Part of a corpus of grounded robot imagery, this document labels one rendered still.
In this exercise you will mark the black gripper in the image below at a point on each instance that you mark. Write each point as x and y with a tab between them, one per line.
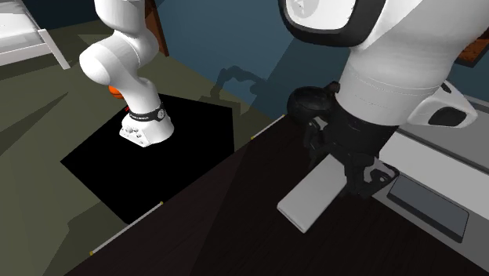
359	134

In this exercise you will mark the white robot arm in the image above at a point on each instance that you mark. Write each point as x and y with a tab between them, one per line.
401	65

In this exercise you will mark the white flat box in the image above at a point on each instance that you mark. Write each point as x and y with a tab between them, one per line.
313	191

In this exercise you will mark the black round object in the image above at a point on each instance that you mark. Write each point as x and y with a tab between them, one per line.
307	101

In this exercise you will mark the grey laptop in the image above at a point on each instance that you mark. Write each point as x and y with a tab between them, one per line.
420	164

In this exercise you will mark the dark brown wooden desk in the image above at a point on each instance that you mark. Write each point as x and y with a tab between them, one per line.
237	229

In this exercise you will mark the black robot stand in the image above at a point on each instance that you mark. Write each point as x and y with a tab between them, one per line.
152	176

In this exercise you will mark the brown wooden furniture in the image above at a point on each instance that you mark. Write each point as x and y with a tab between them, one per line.
159	34

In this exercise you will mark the white bed frame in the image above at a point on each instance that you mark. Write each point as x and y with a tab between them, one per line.
23	34

